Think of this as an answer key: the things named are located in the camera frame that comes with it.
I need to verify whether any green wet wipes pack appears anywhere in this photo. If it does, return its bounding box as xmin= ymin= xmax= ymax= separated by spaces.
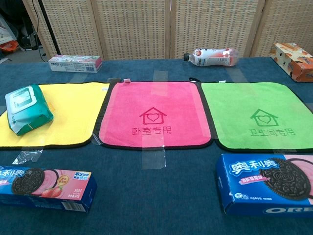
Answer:
xmin=5 ymin=84 xmax=54 ymax=136

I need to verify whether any pink white toothpaste box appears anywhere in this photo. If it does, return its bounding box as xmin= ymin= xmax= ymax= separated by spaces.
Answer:
xmin=47 ymin=54 xmax=103 ymax=73

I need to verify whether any large blue Oreo box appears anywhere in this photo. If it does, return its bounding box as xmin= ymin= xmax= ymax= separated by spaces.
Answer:
xmin=215 ymin=153 xmax=313 ymax=216

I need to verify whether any slim Oreo strawberry box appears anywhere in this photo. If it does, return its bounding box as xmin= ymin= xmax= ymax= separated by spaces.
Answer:
xmin=0 ymin=165 xmax=98 ymax=213

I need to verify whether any orange cardboard snack box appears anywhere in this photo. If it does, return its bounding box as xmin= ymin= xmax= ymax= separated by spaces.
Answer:
xmin=269 ymin=43 xmax=313 ymax=82

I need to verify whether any pink cloth mat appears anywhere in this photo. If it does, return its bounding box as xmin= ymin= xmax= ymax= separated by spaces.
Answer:
xmin=92 ymin=79 xmax=215 ymax=149

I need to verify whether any clear plastic drink bottle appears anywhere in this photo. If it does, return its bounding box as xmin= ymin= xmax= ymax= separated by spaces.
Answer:
xmin=183 ymin=47 xmax=239 ymax=67

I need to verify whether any yellow cloth mat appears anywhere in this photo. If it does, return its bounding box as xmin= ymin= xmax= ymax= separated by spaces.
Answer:
xmin=0 ymin=82 xmax=111 ymax=149

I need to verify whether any woven folding screen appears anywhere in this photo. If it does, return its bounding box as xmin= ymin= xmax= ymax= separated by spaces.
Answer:
xmin=22 ymin=0 xmax=313 ymax=61

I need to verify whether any green cloth mat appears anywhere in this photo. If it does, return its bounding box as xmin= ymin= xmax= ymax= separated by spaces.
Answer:
xmin=188 ymin=77 xmax=313 ymax=153

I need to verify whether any orange plastic bag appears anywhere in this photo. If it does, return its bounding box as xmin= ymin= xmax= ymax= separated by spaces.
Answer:
xmin=0 ymin=40 xmax=19 ymax=52

